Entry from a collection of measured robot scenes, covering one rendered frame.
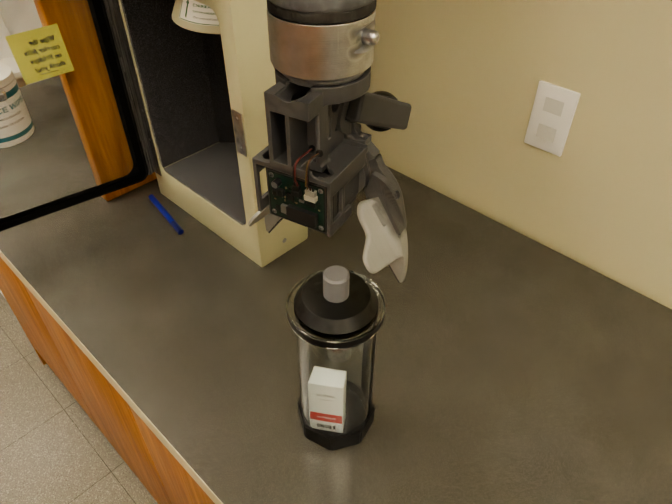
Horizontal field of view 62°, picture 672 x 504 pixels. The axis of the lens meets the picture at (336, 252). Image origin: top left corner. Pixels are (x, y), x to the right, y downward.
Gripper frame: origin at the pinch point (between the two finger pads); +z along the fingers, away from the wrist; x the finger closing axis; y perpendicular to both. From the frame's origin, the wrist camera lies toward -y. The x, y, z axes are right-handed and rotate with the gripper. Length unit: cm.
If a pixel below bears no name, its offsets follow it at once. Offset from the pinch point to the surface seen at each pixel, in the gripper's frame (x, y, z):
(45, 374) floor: -124, -16, 124
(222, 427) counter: -12.3, 8.8, 30.1
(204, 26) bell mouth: -34.9, -24.1, -8.3
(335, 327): 2.0, 3.5, 6.8
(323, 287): -1.0, 0.9, 4.8
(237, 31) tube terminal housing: -25.6, -19.8, -10.8
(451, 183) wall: -6, -58, 29
